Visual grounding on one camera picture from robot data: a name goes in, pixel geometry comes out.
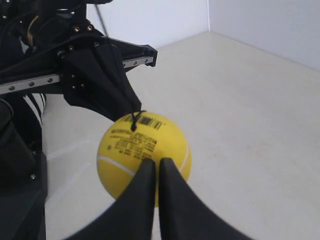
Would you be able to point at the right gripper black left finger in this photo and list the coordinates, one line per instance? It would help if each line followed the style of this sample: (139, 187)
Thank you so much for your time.
(131, 216)

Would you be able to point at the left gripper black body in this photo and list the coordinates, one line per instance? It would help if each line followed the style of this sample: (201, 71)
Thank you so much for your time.
(50, 29)

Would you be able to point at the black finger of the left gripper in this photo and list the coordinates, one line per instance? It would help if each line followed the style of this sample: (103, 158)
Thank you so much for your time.
(85, 83)
(122, 98)

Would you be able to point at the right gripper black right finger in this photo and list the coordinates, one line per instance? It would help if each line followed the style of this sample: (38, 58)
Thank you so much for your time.
(182, 215)

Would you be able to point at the yellow tennis ball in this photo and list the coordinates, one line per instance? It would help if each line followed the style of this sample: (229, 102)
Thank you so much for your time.
(135, 137)

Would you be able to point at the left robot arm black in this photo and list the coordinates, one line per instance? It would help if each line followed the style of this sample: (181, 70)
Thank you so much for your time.
(23, 180)

